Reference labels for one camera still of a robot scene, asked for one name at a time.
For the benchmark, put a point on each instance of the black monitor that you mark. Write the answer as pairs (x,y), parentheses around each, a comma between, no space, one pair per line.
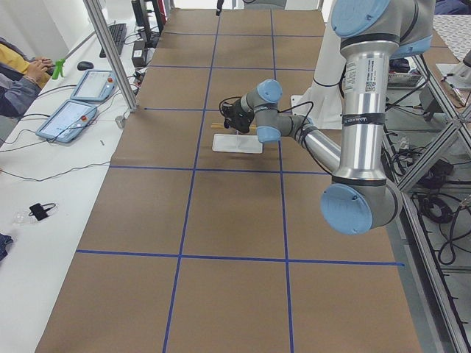
(141,13)

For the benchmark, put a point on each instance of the teach pendant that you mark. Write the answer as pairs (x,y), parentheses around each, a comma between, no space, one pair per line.
(94,86)
(67,122)

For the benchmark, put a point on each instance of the aluminium frame post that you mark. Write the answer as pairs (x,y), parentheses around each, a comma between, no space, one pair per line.
(101,28)

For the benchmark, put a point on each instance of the teach pendant upper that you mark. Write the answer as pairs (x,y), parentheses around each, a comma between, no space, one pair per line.
(94,86)

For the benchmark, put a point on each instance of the teach pendant lower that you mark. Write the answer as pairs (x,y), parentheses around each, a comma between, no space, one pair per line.
(67,122)

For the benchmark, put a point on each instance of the black keyboard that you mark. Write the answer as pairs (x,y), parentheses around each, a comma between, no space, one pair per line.
(118,33)

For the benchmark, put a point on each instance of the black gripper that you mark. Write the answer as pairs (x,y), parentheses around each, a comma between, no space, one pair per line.
(240,118)

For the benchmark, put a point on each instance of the wooden rack rod left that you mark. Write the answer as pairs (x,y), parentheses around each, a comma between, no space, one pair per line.
(221,126)

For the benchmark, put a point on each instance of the black power box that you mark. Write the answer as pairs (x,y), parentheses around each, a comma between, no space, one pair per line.
(139,54)

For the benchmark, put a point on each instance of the white rack base plate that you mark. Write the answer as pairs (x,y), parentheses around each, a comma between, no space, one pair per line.
(247,144)

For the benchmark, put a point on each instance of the black computer mouse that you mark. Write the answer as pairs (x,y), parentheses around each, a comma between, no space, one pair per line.
(84,65)

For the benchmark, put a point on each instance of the seated person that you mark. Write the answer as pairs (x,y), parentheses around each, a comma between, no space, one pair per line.
(22,79)

